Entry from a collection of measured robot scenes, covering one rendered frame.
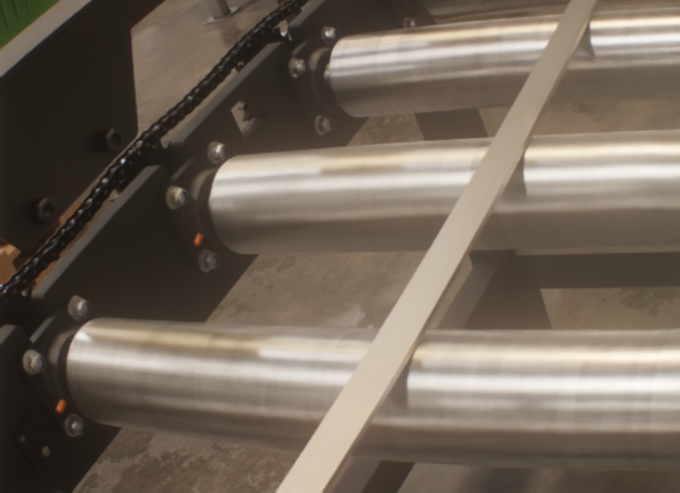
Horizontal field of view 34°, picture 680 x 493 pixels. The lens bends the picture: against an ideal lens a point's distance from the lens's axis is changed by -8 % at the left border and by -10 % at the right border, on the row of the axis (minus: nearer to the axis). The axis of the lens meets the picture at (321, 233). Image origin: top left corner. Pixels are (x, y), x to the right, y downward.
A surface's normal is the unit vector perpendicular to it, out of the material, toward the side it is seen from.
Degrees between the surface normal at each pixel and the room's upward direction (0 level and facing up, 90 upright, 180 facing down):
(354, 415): 0
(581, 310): 0
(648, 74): 87
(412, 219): 82
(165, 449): 0
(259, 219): 76
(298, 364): 20
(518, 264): 90
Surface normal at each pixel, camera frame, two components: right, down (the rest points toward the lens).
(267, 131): 0.81, -0.02
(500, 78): -0.51, 0.48
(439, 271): -0.37, -0.80
